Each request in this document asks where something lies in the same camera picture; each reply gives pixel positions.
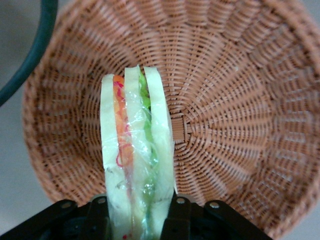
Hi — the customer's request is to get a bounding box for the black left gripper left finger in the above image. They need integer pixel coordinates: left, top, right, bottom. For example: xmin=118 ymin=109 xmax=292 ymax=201
xmin=0 ymin=194 xmax=112 ymax=240

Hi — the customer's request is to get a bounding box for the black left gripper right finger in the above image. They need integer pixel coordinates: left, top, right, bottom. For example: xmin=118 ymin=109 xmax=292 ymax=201
xmin=161 ymin=196 xmax=273 ymax=240

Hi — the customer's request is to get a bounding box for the triangle sandwich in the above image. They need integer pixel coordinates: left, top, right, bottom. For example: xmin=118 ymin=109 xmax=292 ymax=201
xmin=99 ymin=64 xmax=180 ymax=240

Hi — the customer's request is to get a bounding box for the brown wicker basket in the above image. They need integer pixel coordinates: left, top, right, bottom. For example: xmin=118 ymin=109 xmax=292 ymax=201
xmin=21 ymin=0 xmax=320 ymax=240

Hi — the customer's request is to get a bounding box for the brown table mat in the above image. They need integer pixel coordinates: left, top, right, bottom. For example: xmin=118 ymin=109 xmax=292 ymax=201
xmin=0 ymin=0 xmax=61 ymax=236

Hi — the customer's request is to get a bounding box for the dark green thick cable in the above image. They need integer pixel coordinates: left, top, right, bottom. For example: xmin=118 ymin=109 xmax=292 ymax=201
xmin=0 ymin=0 xmax=59 ymax=108

